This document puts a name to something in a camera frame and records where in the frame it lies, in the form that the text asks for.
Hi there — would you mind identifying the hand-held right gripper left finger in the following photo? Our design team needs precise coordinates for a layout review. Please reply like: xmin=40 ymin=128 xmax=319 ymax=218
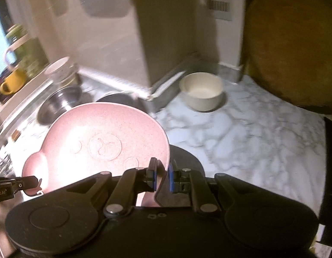
xmin=65 ymin=157 xmax=158 ymax=218

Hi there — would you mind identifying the music note edge strip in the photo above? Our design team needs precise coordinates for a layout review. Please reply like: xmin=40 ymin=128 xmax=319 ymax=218
xmin=0 ymin=82 xmax=55 ymax=140
xmin=77 ymin=68 xmax=156 ymax=100

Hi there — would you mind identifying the pink plastic plate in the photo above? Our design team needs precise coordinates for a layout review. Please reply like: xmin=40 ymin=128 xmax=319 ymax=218
xmin=21 ymin=103 xmax=171 ymax=207

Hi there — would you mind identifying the round wooden cutting board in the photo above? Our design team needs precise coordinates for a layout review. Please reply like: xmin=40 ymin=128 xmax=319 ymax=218
xmin=244 ymin=0 xmax=332 ymax=113

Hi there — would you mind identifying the pink steel pot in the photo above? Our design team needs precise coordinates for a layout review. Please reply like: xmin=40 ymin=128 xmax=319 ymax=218
xmin=95 ymin=91 xmax=153 ymax=116

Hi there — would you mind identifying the yellow mug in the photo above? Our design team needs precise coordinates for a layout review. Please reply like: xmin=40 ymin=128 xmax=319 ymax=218
xmin=0 ymin=70 xmax=28 ymax=95

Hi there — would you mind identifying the green glass jug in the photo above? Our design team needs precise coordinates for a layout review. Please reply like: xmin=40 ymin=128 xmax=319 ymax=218
xmin=4 ymin=24 xmax=48 ymax=78

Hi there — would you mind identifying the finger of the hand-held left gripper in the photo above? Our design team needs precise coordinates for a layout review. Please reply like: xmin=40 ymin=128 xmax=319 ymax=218
xmin=12 ymin=175 xmax=43 ymax=194

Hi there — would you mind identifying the steel basin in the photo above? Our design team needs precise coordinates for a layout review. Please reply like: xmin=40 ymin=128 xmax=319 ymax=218
xmin=37 ymin=86 xmax=84 ymax=125

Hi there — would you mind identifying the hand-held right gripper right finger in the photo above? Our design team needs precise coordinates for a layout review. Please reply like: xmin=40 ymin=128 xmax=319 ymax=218
xmin=167 ymin=160 xmax=260 ymax=216

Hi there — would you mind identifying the dark appliance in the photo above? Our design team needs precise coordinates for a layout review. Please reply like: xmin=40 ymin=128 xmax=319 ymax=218
xmin=319 ymin=115 xmax=332 ymax=221

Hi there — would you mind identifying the white floral bowl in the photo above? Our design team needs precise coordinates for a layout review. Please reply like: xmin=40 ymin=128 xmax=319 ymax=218
xmin=44 ymin=56 xmax=71 ymax=81

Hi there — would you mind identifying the beige bowl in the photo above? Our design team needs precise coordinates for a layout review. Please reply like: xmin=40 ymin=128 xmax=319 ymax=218
xmin=179 ymin=72 xmax=225 ymax=111

